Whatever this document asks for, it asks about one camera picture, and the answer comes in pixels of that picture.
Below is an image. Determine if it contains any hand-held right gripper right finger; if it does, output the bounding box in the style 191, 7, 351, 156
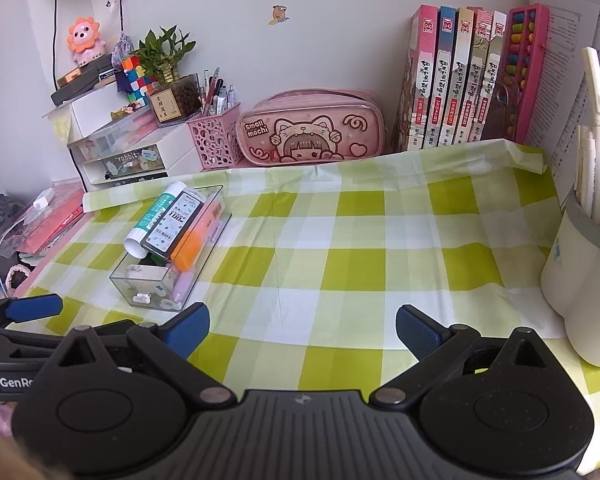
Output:
370, 305, 561, 407

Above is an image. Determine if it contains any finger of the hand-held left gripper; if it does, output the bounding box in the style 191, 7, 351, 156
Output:
0, 329, 63, 361
0, 294, 64, 331

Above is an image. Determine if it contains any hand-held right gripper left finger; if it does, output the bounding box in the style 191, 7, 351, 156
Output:
50, 302, 237, 407

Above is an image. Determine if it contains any purple mechanical pencil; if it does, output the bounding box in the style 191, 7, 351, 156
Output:
170, 267, 196, 306

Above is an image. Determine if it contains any clear plastic box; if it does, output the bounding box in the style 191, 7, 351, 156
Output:
109, 185, 232, 312

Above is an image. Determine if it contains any orange and pink highlighter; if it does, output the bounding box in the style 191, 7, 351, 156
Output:
170, 199, 221, 273

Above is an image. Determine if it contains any black pencil lead case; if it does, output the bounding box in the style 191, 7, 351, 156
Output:
141, 190, 206, 261

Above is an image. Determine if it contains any white and green glue stick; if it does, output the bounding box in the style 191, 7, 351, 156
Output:
124, 181, 188, 258

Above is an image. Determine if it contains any red box with clear lid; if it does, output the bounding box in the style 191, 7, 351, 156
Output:
0, 182, 86, 256

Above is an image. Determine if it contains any grey bag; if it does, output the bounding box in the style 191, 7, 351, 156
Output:
0, 194, 28, 281

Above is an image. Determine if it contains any green checkered tablecloth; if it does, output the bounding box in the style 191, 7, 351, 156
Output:
5, 140, 600, 461

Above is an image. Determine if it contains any white pen holder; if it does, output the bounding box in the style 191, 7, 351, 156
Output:
540, 190, 600, 368

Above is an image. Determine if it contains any clear sheet with yellow print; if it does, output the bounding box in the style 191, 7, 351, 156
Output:
42, 107, 73, 143

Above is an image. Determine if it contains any white drawer unit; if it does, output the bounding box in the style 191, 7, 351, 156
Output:
67, 120, 206, 193

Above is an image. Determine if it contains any pink perforated pen basket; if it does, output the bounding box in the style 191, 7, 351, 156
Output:
186, 102, 242, 171

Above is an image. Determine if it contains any clear plastic drawer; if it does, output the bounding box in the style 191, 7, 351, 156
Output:
67, 115, 161, 161

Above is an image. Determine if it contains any white storage box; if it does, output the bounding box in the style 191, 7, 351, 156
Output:
70, 91, 131, 138

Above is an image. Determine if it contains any black flat box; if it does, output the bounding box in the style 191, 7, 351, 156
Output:
50, 52, 118, 107

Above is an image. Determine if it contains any pink cartoon pencil case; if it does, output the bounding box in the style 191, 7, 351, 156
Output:
235, 89, 386, 167

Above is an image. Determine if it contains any glass vase with label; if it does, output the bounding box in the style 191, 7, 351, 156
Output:
145, 74, 203, 126

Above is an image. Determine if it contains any bunch of assorted pens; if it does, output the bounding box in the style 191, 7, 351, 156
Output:
198, 66, 241, 116

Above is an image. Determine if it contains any colourful puzzle cube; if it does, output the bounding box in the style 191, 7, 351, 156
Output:
115, 56, 158, 106

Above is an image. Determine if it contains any pink lion toy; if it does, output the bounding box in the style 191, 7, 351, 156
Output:
66, 16, 106, 66

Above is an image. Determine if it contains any purple hanging tassel charm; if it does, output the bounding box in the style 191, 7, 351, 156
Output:
105, 0, 133, 93

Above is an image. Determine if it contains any green bamboo plant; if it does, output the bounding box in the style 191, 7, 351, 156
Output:
130, 27, 197, 83

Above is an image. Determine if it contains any stack of printed papers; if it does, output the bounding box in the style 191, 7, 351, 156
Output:
522, 0, 600, 191

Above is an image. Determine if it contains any pink abacus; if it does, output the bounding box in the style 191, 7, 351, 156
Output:
495, 3, 551, 145

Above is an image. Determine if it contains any white charger cable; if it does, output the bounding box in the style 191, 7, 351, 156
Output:
0, 205, 38, 281

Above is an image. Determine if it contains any black cable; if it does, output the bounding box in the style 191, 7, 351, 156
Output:
52, 0, 88, 193

